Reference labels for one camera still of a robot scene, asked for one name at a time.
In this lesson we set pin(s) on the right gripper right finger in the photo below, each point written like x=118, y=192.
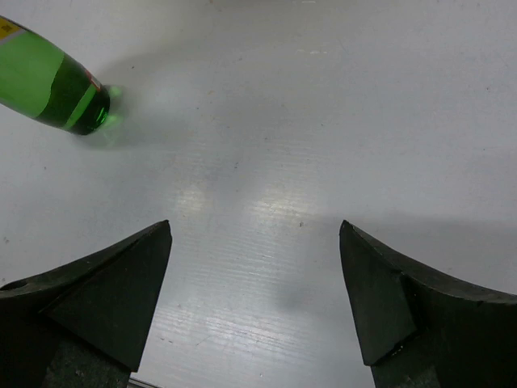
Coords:
x=420, y=327

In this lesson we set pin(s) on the aluminium frame rails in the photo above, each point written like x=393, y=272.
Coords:
x=135, y=383

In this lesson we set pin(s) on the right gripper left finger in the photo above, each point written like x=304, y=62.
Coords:
x=85, y=323

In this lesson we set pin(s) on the green bottle red label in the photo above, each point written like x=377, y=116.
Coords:
x=44, y=83

